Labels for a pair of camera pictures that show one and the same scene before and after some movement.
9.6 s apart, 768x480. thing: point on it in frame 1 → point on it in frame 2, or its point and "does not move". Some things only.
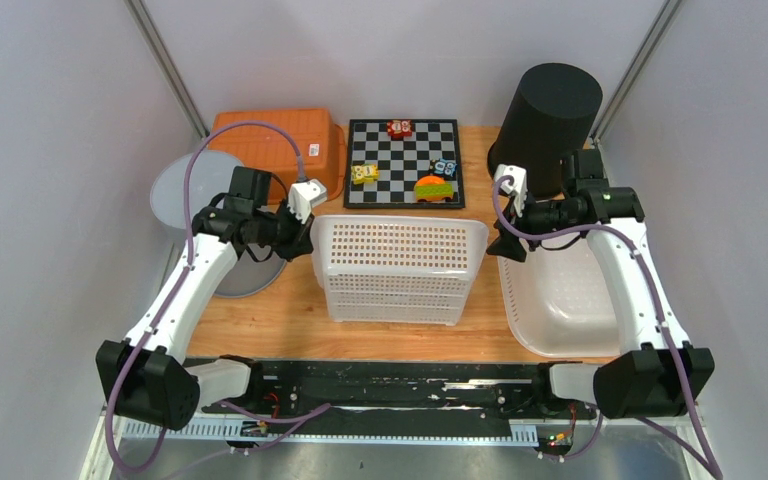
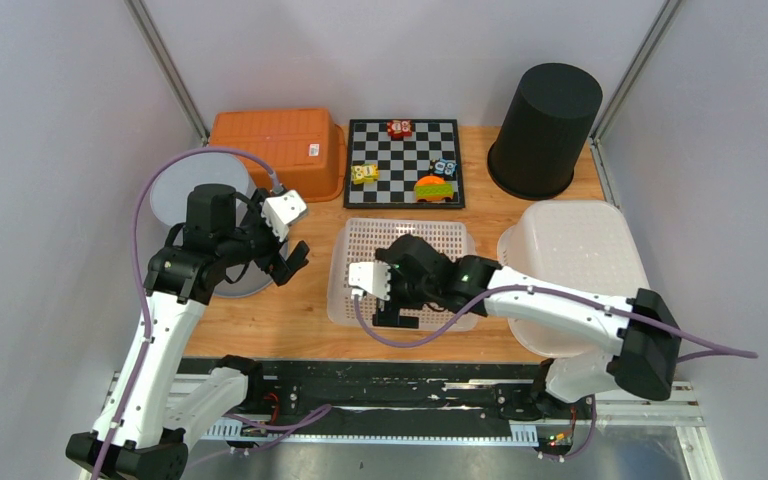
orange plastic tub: [323, 146] does not move
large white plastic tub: [565, 301] does not move
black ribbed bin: [547, 119] does not move
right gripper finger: [507, 245] → [393, 318]
